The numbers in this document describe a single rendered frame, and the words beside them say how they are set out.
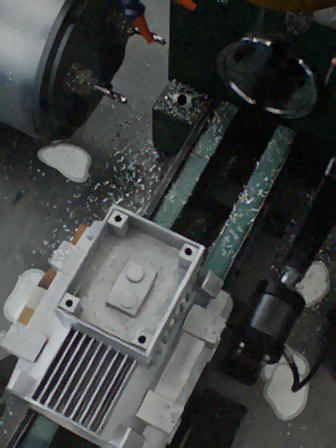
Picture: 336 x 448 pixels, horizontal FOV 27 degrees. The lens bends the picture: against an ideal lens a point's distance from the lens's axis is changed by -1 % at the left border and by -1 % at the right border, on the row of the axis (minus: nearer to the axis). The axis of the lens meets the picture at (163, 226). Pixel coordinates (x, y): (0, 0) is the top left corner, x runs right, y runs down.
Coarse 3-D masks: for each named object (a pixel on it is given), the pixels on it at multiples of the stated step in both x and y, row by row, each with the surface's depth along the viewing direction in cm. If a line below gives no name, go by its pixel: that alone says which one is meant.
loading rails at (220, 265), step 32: (224, 128) 98; (288, 128) 98; (192, 160) 96; (224, 160) 109; (288, 160) 95; (160, 192) 93; (192, 192) 94; (224, 192) 102; (256, 192) 94; (256, 224) 91; (288, 224) 103; (224, 256) 90; (224, 288) 88; (32, 416) 81; (192, 416) 92
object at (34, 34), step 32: (0, 0) 77; (32, 0) 76; (64, 0) 76; (96, 0) 81; (0, 32) 77; (32, 32) 76; (64, 32) 78; (96, 32) 85; (128, 32) 86; (0, 64) 79; (32, 64) 77; (64, 64) 81; (96, 64) 90; (0, 96) 81; (32, 96) 79; (64, 96) 85; (96, 96) 95; (32, 128) 84; (64, 128) 91
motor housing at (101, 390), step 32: (32, 320) 72; (64, 352) 66; (96, 352) 66; (192, 352) 71; (32, 384) 68; (64, 384) 66; (96, 384) 66; (128, 384) 67; (160, 384) 69; (192, 384) 72; (64, 416) 65; (96, 416) 64; (128, 416) 67
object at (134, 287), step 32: (128, 224) 69; (96, 256) 69; (128, 256) 69; (160, 256) 69; (192, 256) 66; (64, 288) 65; (96, 288) 68; (128, 288) 67; (160, 288) 68; (192, 288) 71; (64, 320) 66; (96, 320) 67; (128, 320) 67; (128, 352) 65; (160, 352) 68
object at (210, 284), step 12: (96, 228) 74; (204, 276) 71; (216, 276) 72; (204, 288) 71; (216, 288) 72; (24, 372) 67; (12, 384) 66; (24, 384) 67; (24, 396) 67; (120, 432) 65; (132, 432) 65; (120, 444) 64; (132, 444) 65
